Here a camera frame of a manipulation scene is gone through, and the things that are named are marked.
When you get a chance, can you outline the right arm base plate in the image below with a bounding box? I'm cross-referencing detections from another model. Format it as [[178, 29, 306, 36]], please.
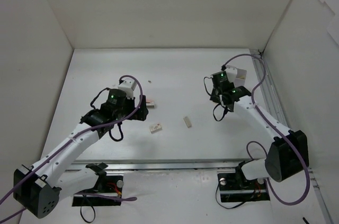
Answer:
[[217, 173, 270, 205]]

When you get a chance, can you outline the clear divided organizer container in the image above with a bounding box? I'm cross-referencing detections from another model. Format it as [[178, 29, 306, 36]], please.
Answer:
[[234, 68, 247, 87]]

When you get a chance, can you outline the black cable right base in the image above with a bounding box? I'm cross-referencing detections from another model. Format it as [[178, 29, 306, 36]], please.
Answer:
[[214, 181, 255, 207]]

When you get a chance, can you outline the eraser with pink sleeve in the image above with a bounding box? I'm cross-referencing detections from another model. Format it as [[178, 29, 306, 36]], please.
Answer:
[[146, 100, 156, 109]]

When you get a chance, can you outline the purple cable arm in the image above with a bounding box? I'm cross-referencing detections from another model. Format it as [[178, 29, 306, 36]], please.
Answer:
[[0, 75, 145, 222], [222, 53, 311, 204]]

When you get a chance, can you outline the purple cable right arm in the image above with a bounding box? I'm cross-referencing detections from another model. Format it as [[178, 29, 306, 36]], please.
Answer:
[[222, 53, 311, 204]]

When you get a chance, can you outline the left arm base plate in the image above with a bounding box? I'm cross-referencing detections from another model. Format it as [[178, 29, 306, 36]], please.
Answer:
[[72, 175, 123, 207]]

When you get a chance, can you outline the white eraser red logo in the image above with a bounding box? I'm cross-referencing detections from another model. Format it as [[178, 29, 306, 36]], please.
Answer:
[[149, 123, 162, 134]]

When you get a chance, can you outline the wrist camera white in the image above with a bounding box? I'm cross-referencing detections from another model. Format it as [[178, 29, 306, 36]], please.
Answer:
[[118, 78, 137, 99], [223, 66, 238, 83]]

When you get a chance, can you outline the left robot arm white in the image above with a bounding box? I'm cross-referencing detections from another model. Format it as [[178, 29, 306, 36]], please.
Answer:
[[12, 87, 148, 219]]

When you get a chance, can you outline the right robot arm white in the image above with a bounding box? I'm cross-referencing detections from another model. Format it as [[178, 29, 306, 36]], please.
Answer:
[[211, 71, 309, 188]]

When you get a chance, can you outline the aluminium rail frame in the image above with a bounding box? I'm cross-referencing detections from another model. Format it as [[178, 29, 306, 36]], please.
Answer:
[[39, 49, 334, 224]]

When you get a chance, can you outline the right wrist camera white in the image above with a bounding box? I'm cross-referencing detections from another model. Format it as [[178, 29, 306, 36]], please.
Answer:
[[223, 66, 238, 83]]

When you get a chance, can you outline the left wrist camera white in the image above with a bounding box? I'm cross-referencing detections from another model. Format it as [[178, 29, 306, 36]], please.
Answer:
[[118, 78, 137, 99]]

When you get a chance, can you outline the white worn eraser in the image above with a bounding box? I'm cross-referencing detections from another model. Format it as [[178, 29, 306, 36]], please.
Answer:
[[183, 117, 192, 128]]

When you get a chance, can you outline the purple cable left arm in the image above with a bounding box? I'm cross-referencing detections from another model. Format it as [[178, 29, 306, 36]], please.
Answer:
[[0, 75, 145, 222]]

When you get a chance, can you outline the black cable left base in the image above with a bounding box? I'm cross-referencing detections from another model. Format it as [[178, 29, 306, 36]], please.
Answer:
[[79, 194, 96, 222]]

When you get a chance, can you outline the black cable base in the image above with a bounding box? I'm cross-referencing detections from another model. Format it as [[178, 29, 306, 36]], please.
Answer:
[[79, 194, 96, 222], [214, 181, 255, 207]]

